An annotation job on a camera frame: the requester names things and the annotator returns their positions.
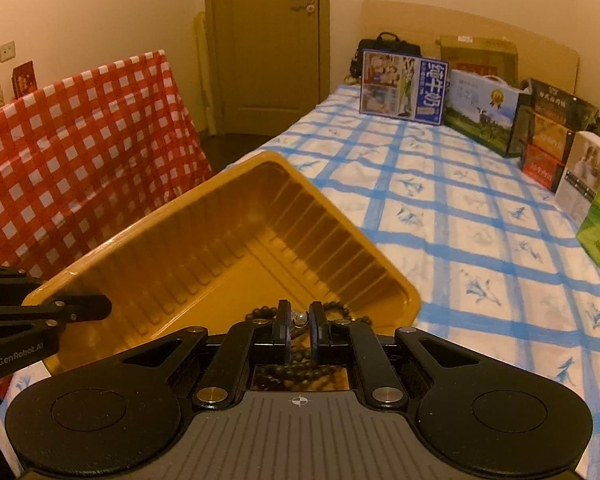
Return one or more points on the wooden headboard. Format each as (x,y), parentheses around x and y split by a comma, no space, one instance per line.
(410,17)

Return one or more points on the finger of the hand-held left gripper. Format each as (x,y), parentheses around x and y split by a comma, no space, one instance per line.
(87,307)
(10,279)

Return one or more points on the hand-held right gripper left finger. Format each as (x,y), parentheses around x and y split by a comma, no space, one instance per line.
(288,340)

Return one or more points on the blue illustrated milk carton box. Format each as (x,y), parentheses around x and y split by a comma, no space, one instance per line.
(405,85)

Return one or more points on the dark green gift box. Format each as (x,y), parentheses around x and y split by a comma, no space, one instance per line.
(565,102)

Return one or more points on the white box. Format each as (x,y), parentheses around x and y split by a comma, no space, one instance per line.
(582,175)

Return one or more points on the wall switch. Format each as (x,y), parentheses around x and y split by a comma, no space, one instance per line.
(7,51)

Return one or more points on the black bag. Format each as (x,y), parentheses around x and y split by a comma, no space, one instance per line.
(380,47)

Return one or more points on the blue checked bed sheet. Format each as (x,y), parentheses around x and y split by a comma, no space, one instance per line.
(455,220)

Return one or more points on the yellow plastic tray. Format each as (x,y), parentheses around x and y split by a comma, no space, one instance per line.
(240,240)

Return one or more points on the green landscape gift box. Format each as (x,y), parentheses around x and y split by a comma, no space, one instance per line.
(480,110)

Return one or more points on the red checked cloth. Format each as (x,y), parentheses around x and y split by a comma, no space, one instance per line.
(80,150)

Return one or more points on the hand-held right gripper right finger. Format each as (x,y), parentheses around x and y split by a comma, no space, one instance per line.
(314,340)

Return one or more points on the brown cardboard box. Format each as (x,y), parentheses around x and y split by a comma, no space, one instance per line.
(480,55)

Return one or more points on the brown wooden door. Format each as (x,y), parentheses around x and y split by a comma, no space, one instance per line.
(265,50)

